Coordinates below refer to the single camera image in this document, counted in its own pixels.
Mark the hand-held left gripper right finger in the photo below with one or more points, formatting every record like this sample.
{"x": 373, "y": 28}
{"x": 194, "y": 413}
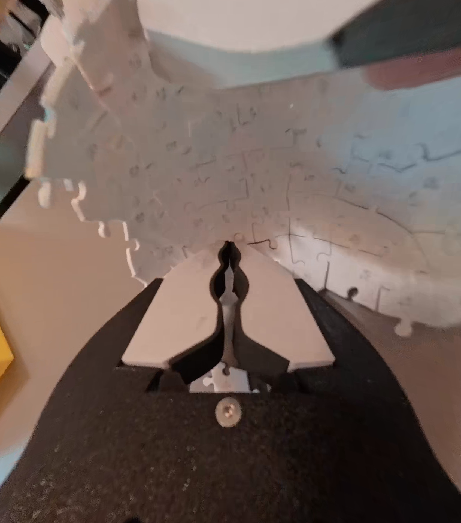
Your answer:
{"x": 279, "y": 322}

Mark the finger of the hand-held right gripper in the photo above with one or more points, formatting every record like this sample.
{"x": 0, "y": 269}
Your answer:
{"x": 247, "y": 24}

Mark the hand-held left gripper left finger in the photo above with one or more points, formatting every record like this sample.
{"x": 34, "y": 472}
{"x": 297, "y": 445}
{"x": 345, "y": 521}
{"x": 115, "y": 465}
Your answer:
{"x": 177, "y": 322}

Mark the partly built puzzle ball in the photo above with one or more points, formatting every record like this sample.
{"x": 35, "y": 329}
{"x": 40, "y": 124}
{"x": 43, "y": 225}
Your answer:
{"x": 275, "y": 163}

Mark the white loose puzzle piece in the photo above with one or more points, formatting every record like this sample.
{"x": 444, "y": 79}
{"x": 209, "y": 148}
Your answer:
{"x": 234, "y": 380}

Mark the person's right hand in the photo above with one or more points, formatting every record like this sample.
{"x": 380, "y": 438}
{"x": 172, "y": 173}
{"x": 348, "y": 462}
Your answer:
{"x": 426, "y": 71}

